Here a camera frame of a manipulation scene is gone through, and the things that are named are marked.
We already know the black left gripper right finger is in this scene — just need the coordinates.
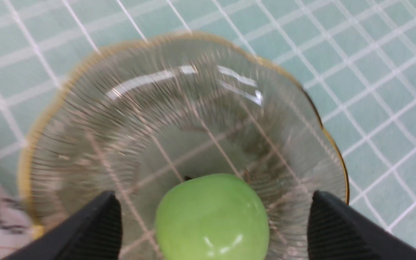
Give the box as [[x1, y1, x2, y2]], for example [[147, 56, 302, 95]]
[[307, 190, 416, 260]]

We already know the green checked tablecloth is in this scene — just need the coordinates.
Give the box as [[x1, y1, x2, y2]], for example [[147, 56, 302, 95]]
[[0, 0, 416, 247]]

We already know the gold-rimmed glass fruit plate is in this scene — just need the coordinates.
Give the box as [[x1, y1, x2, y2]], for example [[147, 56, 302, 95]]
[[18, 31, 350, 260]]

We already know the green apple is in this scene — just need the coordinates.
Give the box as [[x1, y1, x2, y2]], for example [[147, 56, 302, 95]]
[[155, 173, 270, 260]]

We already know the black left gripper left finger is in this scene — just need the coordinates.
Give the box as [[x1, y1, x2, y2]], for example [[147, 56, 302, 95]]
[[5, 191, 123, 260]]

